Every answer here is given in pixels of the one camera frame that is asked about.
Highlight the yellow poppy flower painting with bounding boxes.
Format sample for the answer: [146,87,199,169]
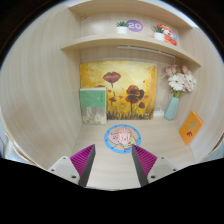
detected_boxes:
[79,60,158,121]

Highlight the pink computer mouse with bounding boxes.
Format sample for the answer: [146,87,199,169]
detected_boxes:
[117,127,133,148]

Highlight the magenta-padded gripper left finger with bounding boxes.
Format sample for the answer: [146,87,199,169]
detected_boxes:
[46,143,97,188]

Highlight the white charger with cable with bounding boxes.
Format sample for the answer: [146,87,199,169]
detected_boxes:
[152,105,165,118]

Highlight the small potted green plant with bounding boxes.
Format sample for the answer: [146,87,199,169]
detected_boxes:
[115,20,130,35]
[152,24,166,42]

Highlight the round purple sign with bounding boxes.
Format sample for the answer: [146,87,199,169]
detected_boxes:
[125,19,144,33]

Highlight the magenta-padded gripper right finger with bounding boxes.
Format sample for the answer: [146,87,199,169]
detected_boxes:
[131,143,179,188]

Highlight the green and beige book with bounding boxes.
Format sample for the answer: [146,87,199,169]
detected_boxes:
[79,87,108,126]

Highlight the pink and white flower bouquet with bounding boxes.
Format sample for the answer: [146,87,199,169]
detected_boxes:
[163,64,198,99]

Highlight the wooden wall shelf board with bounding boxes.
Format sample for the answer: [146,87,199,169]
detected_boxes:
[60,33,202,67]

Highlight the orange card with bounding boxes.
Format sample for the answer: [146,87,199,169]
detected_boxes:
[178,110,204,146]

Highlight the red and white cartoon toy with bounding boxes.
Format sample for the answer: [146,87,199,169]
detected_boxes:
[156,22,179,47]

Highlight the round blue-rimmed cartoon mouse pad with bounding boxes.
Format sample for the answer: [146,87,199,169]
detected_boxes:
[103,124,142,154]

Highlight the white light bar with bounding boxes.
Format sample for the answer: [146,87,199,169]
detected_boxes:
[116,45,177,66]

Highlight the teal faceted vase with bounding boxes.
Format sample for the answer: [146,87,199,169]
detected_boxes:
[164,96,180,121]

